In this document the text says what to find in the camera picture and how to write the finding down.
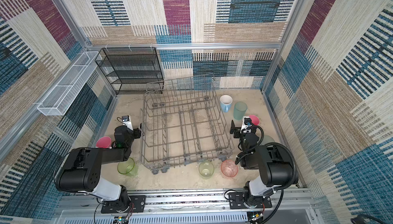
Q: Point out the black mesh shelf unit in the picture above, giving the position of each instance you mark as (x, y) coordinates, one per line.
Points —
(129, 70)

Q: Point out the magenta pink cup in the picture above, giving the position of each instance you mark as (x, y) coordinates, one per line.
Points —
(254, 119)

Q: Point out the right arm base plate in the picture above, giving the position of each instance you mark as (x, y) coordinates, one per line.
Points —
(237, 201)

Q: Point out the grey wire dish rack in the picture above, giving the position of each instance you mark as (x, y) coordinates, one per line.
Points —
(183, 123)

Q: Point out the pink translucent cup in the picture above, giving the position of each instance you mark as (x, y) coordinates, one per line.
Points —
(229, 168)

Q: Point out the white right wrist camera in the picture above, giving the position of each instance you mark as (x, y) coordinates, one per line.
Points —
(246, 125)

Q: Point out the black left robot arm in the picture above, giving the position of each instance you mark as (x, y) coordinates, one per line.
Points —
(80, 172)

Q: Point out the teal translucent cup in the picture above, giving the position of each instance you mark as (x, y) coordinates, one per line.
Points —
(240, 109)

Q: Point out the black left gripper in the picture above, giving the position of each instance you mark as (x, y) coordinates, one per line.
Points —
(136, 132)

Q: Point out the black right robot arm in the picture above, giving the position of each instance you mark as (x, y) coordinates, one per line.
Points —
(275, 162)

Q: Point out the aluminium front rail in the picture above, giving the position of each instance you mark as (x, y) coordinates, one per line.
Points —
(196, 206)

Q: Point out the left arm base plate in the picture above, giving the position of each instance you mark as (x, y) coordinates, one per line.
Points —
(134, 203)

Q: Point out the white wire wall basket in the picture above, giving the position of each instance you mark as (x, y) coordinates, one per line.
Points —
(63, 94)

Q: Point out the teal cup near right wall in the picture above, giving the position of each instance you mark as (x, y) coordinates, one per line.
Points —
(267, 139)

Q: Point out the light blue mug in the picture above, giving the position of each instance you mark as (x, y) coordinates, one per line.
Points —
(226, 102)

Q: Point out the pink plastic cup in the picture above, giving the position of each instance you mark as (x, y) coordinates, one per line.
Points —
(104, 142)

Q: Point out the green translucent cup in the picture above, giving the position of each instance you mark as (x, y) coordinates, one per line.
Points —
(128, 167)

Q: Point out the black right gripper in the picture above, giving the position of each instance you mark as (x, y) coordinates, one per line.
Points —
(236, 129)

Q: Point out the yellow-green translucent cup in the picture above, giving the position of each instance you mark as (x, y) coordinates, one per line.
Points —
(206, 169)

